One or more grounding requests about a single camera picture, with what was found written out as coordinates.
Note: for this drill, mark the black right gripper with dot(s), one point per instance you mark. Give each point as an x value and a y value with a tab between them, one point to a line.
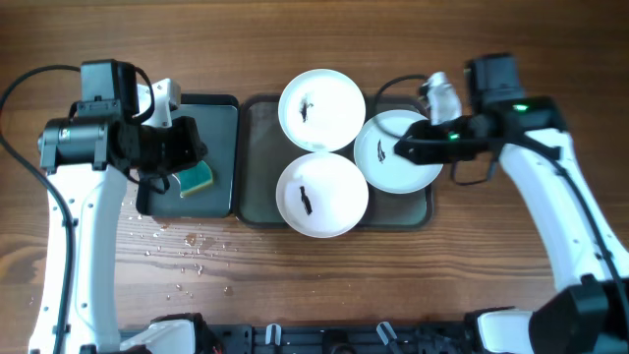
443	147

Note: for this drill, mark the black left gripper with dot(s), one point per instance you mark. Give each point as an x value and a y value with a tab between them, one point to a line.
186	146

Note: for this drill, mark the green yellow sponge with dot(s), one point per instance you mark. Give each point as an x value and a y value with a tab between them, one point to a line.
194	179

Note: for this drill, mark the white plate stained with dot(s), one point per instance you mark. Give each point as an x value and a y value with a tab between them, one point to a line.
381	166
322	194
321	110

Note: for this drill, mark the white plate front stained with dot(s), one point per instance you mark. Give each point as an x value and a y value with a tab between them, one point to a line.
322	194

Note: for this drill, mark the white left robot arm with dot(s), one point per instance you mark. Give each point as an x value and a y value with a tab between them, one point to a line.
87	159

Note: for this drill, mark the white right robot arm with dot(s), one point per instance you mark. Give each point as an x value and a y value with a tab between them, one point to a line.
528	138

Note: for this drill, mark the small dark sponge tray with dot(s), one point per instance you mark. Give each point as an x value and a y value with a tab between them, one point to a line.
216	116

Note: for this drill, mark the large dark plate tray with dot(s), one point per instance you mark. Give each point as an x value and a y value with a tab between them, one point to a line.
263	153

